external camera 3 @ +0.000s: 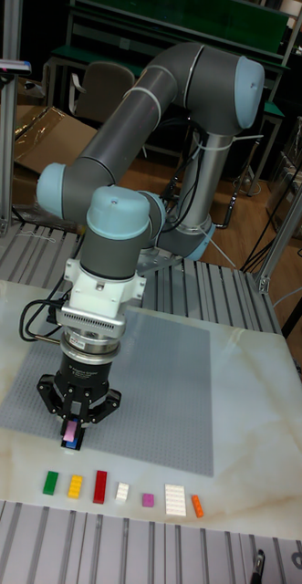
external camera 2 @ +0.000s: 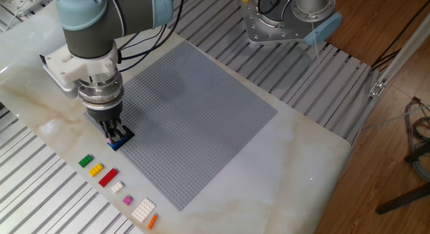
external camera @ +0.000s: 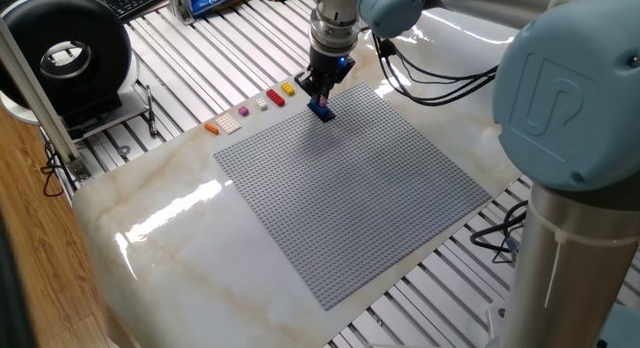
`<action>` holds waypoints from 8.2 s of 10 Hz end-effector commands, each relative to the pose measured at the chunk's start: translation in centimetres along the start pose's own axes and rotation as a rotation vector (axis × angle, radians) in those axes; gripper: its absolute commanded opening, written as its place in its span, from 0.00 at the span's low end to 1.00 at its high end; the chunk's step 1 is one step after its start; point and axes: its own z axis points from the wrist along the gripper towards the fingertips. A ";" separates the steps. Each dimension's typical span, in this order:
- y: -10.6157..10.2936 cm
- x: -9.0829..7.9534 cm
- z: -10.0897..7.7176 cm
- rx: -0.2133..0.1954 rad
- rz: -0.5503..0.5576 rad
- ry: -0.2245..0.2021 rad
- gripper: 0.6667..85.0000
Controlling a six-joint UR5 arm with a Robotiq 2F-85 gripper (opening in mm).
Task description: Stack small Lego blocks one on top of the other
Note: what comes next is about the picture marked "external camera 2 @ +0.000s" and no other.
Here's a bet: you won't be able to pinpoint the green Lego brick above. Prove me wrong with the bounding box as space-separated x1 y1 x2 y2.
78 154 94 169

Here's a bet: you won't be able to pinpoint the yellow Lego brick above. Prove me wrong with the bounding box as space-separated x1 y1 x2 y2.
88 163 104 178

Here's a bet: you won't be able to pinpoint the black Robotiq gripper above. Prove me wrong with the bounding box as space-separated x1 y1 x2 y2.
86 101 130 145

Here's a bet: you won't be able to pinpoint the aluminium frame profile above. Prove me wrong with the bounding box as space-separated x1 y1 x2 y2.
345 11 430 147

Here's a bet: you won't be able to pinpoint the perforated aluminium plate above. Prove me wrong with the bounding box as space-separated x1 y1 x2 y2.
0 0 56 19

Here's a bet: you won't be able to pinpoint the orange Lego brick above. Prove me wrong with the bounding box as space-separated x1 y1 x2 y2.
147 213 159 230

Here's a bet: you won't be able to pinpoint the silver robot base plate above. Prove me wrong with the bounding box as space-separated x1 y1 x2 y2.
241 0 307 45

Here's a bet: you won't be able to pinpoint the black stand legs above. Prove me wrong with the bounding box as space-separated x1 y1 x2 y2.
375 149 430 215

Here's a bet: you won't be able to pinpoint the silver corner bracket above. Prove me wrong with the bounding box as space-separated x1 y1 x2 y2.
368 81 386 99

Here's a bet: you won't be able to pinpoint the white zip tie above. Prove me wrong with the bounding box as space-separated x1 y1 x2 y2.
310 20 321 66

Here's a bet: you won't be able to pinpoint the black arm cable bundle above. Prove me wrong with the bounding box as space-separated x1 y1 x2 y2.
116 0 187 73

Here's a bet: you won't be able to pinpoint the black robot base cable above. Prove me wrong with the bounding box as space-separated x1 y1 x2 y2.
255 0 286 16

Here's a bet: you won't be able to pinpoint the grey floor cable bundle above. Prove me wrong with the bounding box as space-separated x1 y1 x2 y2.
404 96 430 183

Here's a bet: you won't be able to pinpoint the dark navy Lego plate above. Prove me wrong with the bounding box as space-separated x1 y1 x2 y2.
107 126 136 151

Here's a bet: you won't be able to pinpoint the marble pattern board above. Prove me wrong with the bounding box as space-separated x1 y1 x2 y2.
0 0 353 234

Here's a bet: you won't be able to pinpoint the white floor cable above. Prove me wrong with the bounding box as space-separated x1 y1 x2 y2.
361 104 430 131

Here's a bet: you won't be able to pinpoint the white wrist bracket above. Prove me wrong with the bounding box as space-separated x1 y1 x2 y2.
39 47 120 100

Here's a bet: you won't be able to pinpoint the red Lego brick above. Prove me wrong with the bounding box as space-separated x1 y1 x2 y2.
97 167 119 188

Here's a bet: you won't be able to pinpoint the black floor cable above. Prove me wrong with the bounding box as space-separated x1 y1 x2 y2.
371 0 430 72

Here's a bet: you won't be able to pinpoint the grey Lego baseplate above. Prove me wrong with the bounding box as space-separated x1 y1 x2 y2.
83 40 278 212

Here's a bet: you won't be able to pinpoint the large white Lego plate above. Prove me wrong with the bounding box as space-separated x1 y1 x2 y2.
131 197 157 223

